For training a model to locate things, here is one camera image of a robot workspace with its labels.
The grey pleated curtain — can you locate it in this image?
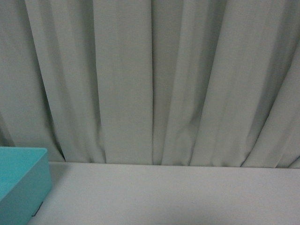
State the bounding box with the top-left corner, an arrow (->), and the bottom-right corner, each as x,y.
0,0 -> 300,168

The turquoise storage box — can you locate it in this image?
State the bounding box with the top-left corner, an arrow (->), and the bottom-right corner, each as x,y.
0,147 -> 52,225

